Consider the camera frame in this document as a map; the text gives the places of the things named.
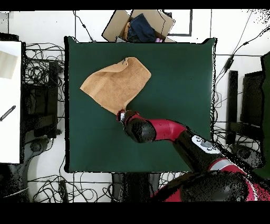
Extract tan terry towel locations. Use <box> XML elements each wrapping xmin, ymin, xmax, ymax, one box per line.
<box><xmin>79</xmin><ymin>57</ymin><xmax>152</xmax><ymax>116</ymax></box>

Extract orange cloth item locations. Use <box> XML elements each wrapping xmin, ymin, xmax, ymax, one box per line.
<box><xmin>123</xmin><ymin>22</ymin><xmax>131</xmax><ymax>40</ymax></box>

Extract dark green table cloth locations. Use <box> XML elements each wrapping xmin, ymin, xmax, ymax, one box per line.
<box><xmin>63</xmin><ymin>36</ymin><xmax>218</xmax><ymax>174</ymax></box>

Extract black metal stand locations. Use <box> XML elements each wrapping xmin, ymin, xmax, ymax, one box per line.
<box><xmin>21</xmin><ymin>60</ymin><xmax>60</xmax><ymax>139</ymax></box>

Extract brown cardboard box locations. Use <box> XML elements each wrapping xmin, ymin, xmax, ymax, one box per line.
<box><xmin>101</xmin><ymin>9</ymin><xmax>176</xmax><ymax>43</ymax></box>

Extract dark blue jeans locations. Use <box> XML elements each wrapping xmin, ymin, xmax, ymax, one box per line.
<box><xmin>127</xmin><ymin>13</ymin><xmax>157</xmax><ymax>43</ymax></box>

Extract white desk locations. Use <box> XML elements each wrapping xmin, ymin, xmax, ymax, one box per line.
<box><xmin>0</xmin><ymin>40</ymin><xmax>22</xmax><ymax>164</ymax></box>

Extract beige cardboard piece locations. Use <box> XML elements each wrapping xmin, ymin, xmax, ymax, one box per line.
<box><xmin>0</xmin><ymin>50</ymin><xmax>18</xmax><ymax>80</ymax></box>

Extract dark green fabric sheet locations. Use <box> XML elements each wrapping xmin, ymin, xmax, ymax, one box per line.
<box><xmin>250</xmin><ymin>51</ymin><xmax>270</xmax><ymax>180</ymax></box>

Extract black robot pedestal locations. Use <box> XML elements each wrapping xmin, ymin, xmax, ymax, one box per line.
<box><xmin>111</xmin><ymin>172</ymin><xmax>162</xmax><ymax>202</ymax></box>

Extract black cable with inline plug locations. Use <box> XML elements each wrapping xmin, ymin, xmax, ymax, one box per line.
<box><xmin>72</xmin><ymin>10</ymin><xmax>97</xmax><ymax>43</ymax></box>

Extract black ribbed strap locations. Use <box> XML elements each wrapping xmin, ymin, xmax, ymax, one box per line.
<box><xmin>0</xmin><ymin>105</ymin><xmax>17</xmax><ymax>123</ymax></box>

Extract black cable with adapter block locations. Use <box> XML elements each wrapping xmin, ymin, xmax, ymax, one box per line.
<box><xmin>214</xmin><ymin>25</ymin><xmax>270</xmax><ymax>89</ymax></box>

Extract black metal frame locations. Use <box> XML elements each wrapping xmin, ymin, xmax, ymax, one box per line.
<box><xmin>225</xmin><ymin>70</ymin><xmax>265</xmax><ymax>145</ymax></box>

